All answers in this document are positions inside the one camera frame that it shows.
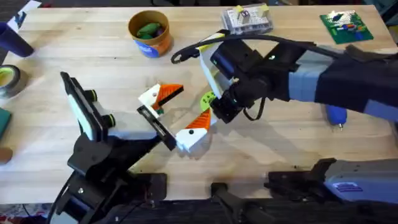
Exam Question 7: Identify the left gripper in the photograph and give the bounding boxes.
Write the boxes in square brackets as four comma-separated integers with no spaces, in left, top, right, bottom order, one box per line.
[67,83,209,186]

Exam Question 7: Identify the orange ribbed wedge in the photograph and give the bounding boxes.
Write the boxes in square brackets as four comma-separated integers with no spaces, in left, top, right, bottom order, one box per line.
[185,108,213,131]

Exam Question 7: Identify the lime green disc with holes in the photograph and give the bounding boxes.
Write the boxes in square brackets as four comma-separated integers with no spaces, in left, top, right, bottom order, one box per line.
[200,90,218,112]

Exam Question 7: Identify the right wrist upright plate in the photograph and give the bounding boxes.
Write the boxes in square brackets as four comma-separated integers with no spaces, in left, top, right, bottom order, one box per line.
[198,32,233,100]

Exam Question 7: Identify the wrist upright plate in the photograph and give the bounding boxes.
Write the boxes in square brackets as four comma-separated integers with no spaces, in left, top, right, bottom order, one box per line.
[198,32,233,100]
[60,70,104,142]

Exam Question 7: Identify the left wrist upright plate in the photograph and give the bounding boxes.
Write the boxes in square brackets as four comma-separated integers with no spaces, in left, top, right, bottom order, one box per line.
[60,70,104,142]

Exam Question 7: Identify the clear plastic parts box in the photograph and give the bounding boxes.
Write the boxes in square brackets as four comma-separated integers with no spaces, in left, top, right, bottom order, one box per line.
[221,2,274,35]

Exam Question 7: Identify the black tape roll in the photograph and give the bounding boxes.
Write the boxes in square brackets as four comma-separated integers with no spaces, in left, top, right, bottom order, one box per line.
[0,64,22,99]

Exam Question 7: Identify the green board with blocks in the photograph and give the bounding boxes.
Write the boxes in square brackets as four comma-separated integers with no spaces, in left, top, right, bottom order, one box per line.
[319,10,375,45]

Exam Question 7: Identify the dark green pad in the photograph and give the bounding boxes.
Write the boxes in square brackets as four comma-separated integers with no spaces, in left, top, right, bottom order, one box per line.
[0,107,12,141]

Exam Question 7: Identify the brown round disc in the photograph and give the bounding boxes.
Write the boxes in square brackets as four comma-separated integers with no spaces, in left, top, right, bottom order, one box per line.
[0,147,14,165]

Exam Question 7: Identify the dark blue cylinder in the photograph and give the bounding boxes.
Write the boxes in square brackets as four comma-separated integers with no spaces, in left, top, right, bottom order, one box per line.
[0,21,35,58]

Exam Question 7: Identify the white and blue paper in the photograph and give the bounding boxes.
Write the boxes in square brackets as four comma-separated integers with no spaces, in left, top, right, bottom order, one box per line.
[6,0,43,32]

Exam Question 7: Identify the short black cable loop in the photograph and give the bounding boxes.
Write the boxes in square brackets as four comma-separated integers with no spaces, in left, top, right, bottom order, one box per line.
[242,96,267,121]

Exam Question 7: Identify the black knob with lime ring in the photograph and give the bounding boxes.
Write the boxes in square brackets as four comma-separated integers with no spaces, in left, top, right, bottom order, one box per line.
[101,114,116,128]
[83,89,98,103]

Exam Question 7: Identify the black bracket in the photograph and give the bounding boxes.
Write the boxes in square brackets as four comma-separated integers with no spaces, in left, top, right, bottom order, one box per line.
[210,182,276,224]

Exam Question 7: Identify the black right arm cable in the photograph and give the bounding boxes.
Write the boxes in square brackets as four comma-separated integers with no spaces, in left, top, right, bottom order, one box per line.
[170,32,343,65]

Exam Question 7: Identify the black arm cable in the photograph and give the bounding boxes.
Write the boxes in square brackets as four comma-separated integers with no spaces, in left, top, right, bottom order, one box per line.
[46,180,73,224]
[170,32,343,65]

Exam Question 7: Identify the black rail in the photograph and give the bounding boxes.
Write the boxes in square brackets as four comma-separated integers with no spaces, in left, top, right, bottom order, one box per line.
[102,198,398,224]

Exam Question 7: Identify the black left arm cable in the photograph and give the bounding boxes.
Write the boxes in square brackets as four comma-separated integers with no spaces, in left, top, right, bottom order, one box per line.
[46,180,73,224]

